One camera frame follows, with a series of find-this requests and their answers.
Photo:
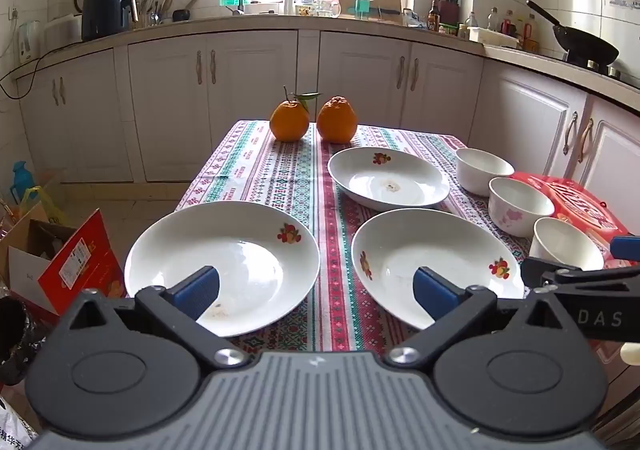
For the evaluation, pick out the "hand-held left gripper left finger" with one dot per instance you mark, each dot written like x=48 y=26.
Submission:
x=200 y=287

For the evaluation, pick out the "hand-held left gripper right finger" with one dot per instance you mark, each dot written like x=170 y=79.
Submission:
x=432 y=292

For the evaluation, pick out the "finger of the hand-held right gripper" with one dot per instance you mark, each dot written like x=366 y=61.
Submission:
x=537 y=270
x=626 y=248

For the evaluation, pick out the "white bowl with pink flowers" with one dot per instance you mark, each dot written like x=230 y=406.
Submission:
x=560 y=240
x=515 y=210

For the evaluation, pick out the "white plate with fruit print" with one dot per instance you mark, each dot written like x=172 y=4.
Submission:
x=400 y=169
x=225 y=240
x=425 y=240

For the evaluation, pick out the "plain white bowl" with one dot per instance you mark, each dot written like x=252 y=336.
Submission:
x=480 y=174

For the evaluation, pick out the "person's right hand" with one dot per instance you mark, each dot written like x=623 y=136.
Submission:
x=631 y=355

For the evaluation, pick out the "flat red printed box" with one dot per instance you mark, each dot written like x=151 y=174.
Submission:
x=575 y=200

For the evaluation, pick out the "open red cardboard box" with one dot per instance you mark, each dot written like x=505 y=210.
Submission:
x=75 y=270

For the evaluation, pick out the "patterned red green tablecloth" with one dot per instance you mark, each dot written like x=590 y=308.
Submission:
x=300 y=180

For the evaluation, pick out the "yellow green shopping bag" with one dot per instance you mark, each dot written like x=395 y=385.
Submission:
x=42 y=205

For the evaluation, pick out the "orange with green leaf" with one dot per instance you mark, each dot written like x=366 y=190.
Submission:
x=289 y=122

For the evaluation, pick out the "dark waste bin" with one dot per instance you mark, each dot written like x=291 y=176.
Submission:
x=17 y=340

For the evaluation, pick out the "orange without leaf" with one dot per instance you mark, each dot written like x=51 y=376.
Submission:
x=336 y=122

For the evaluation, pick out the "white kitchen counter cabinets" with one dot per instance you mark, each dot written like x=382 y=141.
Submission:
x=250 y=89

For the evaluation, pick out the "black wok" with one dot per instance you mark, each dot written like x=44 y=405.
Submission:
x=585 y=44

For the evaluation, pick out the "blue thermos jug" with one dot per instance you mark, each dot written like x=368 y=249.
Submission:
x=20 y=182

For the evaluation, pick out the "white printed sack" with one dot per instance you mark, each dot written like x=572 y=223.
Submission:
x=15 y=425

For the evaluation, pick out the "white plastic tray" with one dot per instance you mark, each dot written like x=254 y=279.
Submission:
x=492 y=37

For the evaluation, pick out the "dark sauce bottle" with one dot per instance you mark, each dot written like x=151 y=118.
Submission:
x=434 y=19

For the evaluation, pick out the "black mortar with pestle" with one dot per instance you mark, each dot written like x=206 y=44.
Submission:
x=182 y=14

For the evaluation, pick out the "knife block with knives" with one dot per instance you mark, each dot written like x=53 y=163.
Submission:
x=449 y=9

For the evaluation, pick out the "utensil holder with utensils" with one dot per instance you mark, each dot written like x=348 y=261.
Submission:
x=152 y=12

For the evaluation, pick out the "white countertop appliance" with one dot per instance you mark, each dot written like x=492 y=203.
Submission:
x=62 y=32

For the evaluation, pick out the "black air fryer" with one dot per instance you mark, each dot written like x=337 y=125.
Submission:
x=107 y=9

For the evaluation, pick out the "teal water bottle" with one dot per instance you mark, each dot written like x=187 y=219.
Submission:
x=364 y=2

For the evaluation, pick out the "white electric kettle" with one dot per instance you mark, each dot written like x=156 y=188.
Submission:
x=29 y=42

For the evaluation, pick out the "glass mug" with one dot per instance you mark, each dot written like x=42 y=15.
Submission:
x=327 y=8

